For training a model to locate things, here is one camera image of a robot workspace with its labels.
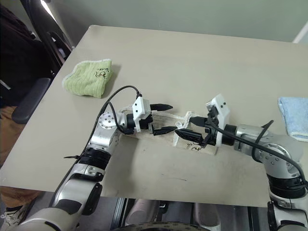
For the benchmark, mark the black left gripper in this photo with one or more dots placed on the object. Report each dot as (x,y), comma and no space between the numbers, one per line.
(146,123)

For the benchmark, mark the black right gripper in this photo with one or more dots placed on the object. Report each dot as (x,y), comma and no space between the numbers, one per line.
(211,127)

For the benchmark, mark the beige fluffy towel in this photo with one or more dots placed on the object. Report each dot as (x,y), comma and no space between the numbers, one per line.
(183,146)

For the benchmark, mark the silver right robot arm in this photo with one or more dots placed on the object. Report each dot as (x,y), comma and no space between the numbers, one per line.
(272,149)

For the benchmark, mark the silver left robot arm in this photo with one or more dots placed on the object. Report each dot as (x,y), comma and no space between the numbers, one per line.
(103,137)

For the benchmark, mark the green folded towel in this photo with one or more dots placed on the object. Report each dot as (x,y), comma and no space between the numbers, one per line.
(86,79)

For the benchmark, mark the blue folded towel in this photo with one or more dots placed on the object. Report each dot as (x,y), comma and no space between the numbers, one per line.
(296,115)

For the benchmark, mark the black office chair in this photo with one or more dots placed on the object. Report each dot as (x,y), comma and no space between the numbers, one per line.
(31,101)

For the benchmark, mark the seated person in dark top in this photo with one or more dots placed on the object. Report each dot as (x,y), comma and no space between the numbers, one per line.
(19,60)

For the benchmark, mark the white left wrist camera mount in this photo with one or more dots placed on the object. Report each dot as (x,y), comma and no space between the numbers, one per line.
(139,107)

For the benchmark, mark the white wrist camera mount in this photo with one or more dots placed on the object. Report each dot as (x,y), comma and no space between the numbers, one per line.
(139,107)
(222,108)

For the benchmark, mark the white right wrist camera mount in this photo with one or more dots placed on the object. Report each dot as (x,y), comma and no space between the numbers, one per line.
(222,108)

